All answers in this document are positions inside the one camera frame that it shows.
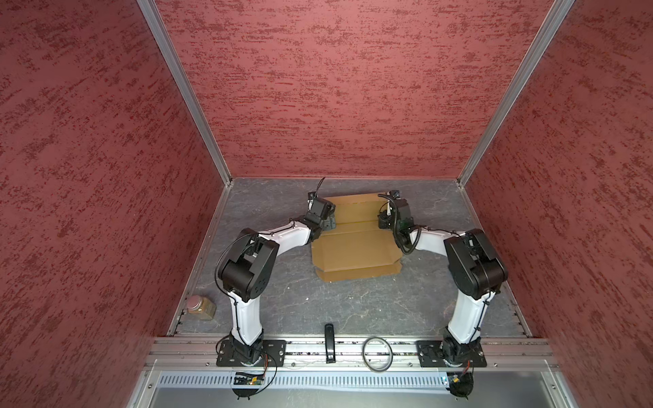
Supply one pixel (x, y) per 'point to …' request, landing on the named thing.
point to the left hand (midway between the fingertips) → (320, 221)
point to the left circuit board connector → (247, 379)
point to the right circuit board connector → (461, 385)
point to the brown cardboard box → (357, 246)
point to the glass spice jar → (204, 308)
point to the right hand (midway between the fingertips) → (382, 215)
